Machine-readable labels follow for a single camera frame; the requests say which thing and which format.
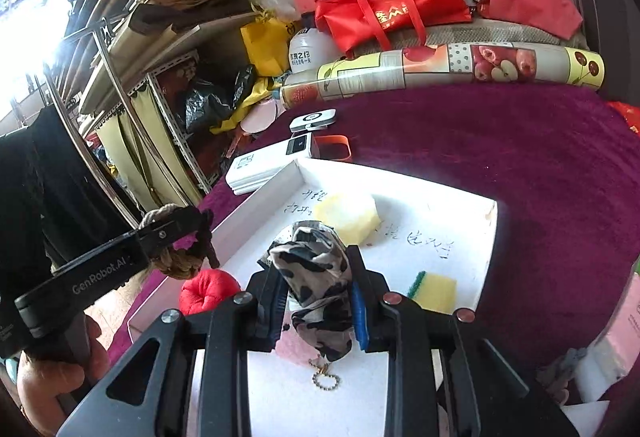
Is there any white plastic bottle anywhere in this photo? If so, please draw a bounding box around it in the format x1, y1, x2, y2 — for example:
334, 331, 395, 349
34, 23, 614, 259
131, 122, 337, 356
289, 12, 343, 68

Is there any red plush toy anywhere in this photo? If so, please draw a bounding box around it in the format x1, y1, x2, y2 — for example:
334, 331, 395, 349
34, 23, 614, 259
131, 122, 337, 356
179, 268, 243, 316

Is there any pink round lid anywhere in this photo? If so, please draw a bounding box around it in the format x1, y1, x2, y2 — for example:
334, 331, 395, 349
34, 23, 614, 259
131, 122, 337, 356
240, 100, 281, 133

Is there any metal shelf rack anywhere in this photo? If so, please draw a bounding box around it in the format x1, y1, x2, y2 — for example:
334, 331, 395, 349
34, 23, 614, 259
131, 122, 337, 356
45, 0, 251, 228

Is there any black plastic bag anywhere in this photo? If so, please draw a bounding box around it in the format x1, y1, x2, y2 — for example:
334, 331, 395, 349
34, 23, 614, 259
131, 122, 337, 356
185, 64, 258, 133

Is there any yellow round sponge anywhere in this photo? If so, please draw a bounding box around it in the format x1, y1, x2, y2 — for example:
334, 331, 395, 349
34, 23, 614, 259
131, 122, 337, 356
314, 191, 383, 245

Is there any white box tray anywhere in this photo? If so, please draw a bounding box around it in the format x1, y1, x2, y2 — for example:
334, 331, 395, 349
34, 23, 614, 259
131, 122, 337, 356
127, 157, 498, 437

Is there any yellow bag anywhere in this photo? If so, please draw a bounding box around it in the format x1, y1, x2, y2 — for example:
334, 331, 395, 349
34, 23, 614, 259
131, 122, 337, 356
240, 12, 301, 78

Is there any pink tissue pack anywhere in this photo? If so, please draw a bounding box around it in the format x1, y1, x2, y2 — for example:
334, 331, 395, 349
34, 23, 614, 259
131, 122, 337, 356
590, 274, 640, 403

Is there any small white device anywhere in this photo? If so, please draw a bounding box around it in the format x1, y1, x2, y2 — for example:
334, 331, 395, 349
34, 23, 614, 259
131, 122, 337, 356
290, 108, 337, 133

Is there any grey cloth item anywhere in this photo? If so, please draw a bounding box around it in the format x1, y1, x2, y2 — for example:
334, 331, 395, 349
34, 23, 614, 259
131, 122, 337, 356
537, 347, 586, 405

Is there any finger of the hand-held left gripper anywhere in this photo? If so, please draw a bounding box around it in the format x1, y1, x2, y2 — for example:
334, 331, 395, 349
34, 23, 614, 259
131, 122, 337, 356
199, 223, 221, 268
136, 206, 215, 254

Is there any person's left forearm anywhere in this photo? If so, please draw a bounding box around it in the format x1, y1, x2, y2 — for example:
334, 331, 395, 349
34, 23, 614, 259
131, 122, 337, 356
0, 107, 136, 318

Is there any yellow green sponge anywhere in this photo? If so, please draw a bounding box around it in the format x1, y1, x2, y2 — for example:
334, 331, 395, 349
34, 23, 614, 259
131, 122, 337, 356
406, 271, 458, 315

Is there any orange strap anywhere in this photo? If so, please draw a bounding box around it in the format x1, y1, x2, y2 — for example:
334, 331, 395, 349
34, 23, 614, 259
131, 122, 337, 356
312, 134, 353, 160

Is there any pink soft pad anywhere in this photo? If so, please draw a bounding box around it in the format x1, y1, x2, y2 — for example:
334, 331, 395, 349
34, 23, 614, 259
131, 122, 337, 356
275, 327, 326, 373

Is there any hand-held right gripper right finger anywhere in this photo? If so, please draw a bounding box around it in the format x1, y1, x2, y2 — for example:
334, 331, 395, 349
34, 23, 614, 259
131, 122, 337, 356
345, 244, 581, 437

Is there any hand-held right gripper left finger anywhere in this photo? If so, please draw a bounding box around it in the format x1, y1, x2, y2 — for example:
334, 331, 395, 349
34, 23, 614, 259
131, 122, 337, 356
56, 264, 291, 437

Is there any gold ball chain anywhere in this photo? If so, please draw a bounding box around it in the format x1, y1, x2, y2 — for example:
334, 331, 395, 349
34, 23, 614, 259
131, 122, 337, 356
306, 356, 335, 390

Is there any fruit print roll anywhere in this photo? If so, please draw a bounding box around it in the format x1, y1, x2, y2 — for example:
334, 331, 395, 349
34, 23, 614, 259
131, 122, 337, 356
280, 42, 606, 110

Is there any red printed gift bag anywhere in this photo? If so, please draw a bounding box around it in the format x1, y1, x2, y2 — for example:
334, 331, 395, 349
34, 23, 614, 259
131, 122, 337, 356
607, 101, 640, 135

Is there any white power bank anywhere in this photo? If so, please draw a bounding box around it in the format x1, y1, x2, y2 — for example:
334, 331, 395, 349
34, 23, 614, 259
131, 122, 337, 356
225, 132, 321, 196

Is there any brown rope knot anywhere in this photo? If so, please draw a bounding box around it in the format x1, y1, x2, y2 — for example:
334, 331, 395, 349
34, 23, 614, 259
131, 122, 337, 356
140, 203, 216, 280

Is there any person's left hand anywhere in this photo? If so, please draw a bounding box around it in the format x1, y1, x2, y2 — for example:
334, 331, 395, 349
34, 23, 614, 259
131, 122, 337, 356
17, 314, 108, 425

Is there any purple plush blanket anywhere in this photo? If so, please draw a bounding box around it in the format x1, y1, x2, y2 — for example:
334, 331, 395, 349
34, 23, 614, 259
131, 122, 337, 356
107, 84, 640, 418

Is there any camouflage fabric pouch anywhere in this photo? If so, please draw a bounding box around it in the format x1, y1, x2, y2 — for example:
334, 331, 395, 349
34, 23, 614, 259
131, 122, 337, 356
257, 219, 356, 362

